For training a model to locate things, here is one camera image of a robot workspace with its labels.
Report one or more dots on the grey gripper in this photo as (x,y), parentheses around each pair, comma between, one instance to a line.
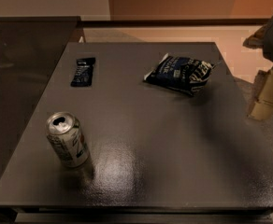
(262,100)

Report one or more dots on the blue chip bag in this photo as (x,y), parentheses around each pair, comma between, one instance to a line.
(182,74)

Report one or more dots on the dark blue snack bar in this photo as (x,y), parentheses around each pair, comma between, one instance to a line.
(84,72)

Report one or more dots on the white soda can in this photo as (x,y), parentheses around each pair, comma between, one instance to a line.
(65,135)

